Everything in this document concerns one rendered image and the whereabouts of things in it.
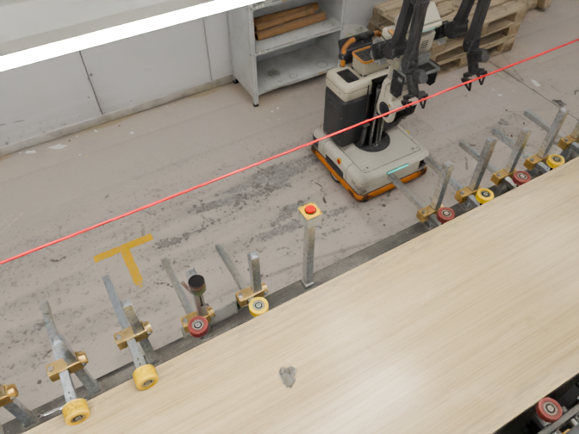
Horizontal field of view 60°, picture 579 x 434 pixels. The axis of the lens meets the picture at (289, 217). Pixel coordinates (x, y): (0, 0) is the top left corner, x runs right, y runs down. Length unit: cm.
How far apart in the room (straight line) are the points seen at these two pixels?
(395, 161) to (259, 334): 197
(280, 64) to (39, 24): 409
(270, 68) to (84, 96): 161
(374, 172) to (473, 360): 178
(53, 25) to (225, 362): 146
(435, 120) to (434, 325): 267
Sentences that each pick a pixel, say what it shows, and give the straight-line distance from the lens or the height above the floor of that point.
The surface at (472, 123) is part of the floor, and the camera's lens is 457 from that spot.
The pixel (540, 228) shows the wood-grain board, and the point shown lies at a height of 90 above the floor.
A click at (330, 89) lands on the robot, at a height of 68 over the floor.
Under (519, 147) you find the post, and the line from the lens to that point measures 277.
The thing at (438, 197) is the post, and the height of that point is 92.
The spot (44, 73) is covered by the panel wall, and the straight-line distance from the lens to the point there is 428.
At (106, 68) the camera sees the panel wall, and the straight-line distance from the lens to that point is 435.
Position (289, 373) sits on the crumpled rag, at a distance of 193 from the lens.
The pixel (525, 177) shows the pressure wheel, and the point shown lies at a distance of 279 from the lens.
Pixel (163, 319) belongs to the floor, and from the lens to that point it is 318.
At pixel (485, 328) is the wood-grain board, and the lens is 217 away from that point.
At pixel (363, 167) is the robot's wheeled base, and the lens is 353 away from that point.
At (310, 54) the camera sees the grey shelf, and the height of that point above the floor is 14.
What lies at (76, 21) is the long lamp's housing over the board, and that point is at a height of 235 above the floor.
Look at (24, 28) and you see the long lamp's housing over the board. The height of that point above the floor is 235.
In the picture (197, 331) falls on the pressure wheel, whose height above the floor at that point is 91.
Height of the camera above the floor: 269
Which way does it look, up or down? 49 degrees down
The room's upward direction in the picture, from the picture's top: straight up
